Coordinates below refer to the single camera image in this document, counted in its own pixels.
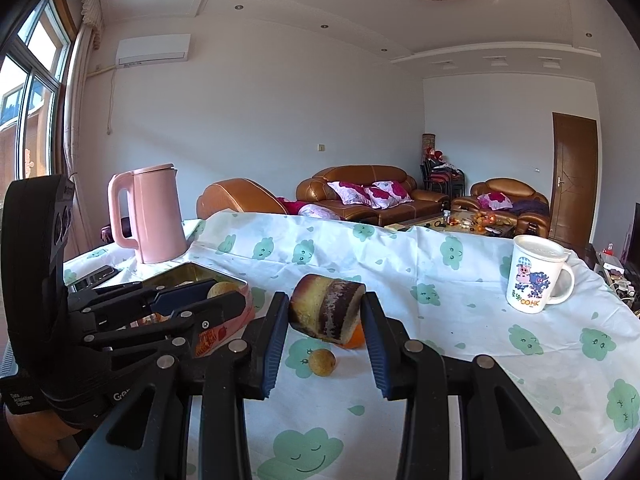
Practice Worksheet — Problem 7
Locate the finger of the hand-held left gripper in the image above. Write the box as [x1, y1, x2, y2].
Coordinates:
[67, 279, 219, 323]
[82, 290, 247, 358]

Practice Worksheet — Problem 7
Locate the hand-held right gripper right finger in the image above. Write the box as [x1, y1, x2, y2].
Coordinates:
[361, 291, 583, 480]

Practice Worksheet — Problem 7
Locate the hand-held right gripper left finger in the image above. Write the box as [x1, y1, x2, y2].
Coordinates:
[62, 290, 292, 480]

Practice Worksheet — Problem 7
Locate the pink metal tin box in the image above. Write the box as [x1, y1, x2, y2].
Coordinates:
[142, 261, 256, 358]

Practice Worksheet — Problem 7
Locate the orange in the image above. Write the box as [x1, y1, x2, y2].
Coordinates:
[334, 324, 367, 350]

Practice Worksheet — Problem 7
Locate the chocolate cake roll slice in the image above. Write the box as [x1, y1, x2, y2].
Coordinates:
[288, 273, 367, 343]

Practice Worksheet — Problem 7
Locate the person's left forearm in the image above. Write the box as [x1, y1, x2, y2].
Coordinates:
[5, 405, 83, 476]

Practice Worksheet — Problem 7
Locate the white cloud print tablecloth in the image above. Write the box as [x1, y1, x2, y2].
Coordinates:
[62, 210, 640, 480]

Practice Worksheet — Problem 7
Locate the pink electric kettle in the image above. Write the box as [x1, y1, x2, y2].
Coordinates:
[108, 163, 190, 265]

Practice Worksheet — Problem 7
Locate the dark red padded stool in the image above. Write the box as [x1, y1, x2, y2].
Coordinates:
[100, 217, 133, 243]

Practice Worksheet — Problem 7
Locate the brown leather chaise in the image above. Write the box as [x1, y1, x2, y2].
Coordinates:
[196, 178, 288, 221]

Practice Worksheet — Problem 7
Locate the pale curtain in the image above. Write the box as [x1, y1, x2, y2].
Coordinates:
[55, 0, 106, 261]

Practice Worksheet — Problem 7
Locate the brown leather sofa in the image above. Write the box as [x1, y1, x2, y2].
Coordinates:
[296, 164, 451, 226]

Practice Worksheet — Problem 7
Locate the pink floral cushion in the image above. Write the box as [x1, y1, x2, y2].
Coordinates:
[298, 203, 341, 221]

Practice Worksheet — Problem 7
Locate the cluttered coffee table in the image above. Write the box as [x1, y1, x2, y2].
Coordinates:
[385, 212, 518, 238]

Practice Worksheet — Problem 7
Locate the white magenta floral pillow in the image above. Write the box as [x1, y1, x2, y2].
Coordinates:
[364, 182, 415, 209]
[327, 181, 373, 206]

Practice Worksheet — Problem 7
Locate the white cartoon print mug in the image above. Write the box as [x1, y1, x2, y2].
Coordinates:
[505, 234, 576, 315]

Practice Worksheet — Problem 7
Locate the window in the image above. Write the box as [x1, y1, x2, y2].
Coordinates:
[0, 0, 73, 206]

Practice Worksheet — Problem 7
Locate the stack of dark chairs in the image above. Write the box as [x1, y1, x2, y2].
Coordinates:
[420, 157, 466, 198]

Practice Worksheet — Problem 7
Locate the magenta floral armchair pillow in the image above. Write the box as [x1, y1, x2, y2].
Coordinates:
[477, 191, 513, 209]

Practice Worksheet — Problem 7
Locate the brown leather armchair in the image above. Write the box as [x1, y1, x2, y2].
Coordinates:
[451, 177, 551, 238]

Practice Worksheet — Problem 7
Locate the dark purple blanket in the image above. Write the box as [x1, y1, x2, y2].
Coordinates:
[510, 199, 550, 217]

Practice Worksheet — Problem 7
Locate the cluttered television stand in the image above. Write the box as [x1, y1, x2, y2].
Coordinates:
[582, 242, 640, 318]

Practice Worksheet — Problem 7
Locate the brown wooden door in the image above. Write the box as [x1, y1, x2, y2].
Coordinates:
[549, 112, 599, 248]

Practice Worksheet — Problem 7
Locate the white wall air conditioner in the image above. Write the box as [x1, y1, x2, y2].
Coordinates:
[115, 34, 192, 67]

